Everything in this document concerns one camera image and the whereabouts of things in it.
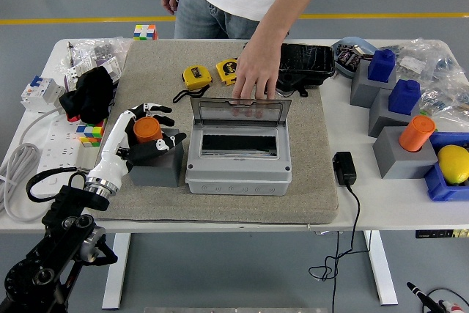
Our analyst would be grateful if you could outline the blue bottle-shaped block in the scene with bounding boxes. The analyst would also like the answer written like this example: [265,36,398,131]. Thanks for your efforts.
[388,78,421,116]
[366,48,397,83]

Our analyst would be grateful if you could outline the white table leg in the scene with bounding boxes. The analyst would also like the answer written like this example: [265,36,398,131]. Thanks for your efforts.
[101,232,132,310]
[361,229,399,306]

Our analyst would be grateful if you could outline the black cloth pouch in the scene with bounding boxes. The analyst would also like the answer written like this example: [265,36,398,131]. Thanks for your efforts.
[58,67,115,125]

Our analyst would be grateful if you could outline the person's left hand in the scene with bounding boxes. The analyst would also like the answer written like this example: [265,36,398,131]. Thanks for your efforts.
[231,36,284,104]

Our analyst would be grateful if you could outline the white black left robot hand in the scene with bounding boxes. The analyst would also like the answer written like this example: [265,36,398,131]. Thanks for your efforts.
[87,103,188,188]

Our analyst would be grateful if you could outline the thin black adapter cord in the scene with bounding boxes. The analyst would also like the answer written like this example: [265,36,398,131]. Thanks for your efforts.
[307,183,372,313]

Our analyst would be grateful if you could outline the grey-brown table mat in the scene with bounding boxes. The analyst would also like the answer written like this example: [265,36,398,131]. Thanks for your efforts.
[84,40,339,224]

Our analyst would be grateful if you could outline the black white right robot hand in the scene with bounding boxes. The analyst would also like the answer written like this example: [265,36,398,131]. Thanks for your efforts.
[406,281,469,313]

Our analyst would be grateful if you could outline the smoky transparent box lid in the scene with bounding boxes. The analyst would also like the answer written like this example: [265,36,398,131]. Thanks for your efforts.
[190,97,293,128]

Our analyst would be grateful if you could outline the black table control panel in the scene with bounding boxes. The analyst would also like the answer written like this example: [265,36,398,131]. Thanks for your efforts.
[414,229,469,240]

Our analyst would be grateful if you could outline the blue plastic bin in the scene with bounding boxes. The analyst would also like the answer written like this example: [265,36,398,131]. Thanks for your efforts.
[424,130,469,203]

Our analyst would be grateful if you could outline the light blue bowl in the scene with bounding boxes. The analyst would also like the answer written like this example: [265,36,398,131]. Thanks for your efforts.
[330,36,378,80]

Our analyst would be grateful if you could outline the clear bags of small parts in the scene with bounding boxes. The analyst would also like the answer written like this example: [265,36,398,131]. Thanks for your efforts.
[54,36,132,90]
[395,37,469,124]

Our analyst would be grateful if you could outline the yellow lemon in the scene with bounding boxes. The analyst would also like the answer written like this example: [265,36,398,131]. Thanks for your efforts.
[437,144,469,186]

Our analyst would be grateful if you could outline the grey plastic block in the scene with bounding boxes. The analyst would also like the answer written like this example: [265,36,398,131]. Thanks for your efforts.
[367,87,422,139]
[349,59,399,109]

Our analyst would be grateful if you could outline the white power strip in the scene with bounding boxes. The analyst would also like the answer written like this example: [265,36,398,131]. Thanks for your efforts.
[31,117,87,199]

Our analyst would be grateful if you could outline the black power adapter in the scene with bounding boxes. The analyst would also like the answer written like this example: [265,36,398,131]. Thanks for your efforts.
[331,150,358,187]

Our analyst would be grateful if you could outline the yellow tape measure with strap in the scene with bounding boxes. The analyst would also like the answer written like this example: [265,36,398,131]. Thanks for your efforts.
[171,65,213,104]

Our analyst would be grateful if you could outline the dark snack packets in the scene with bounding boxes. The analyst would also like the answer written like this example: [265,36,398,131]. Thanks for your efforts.
[336,43,363,71]

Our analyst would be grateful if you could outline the orange cylinder battery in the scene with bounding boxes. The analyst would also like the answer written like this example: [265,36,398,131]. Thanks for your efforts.
[132,117,163,144]
[398,114,437,153]

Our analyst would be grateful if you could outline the grey plastic junction box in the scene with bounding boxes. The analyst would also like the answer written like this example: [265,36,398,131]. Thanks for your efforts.
[185,122,293,196]

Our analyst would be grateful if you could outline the black plastic tray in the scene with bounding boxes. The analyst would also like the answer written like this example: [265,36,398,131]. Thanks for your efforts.
[274,43,336,97]

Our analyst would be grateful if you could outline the colourful puzzle cube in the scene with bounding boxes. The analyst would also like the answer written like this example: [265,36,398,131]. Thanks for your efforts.
[75,119,107,148]
[132,23,160,41]

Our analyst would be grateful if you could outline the grey block with round hole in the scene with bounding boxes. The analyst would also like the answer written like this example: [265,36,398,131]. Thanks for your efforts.
[127,128,185,188]
[372,125,440,180]

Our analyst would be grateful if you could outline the white blue circuit breaker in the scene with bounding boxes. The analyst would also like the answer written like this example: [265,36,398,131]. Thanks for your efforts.
[19,75,66,113]

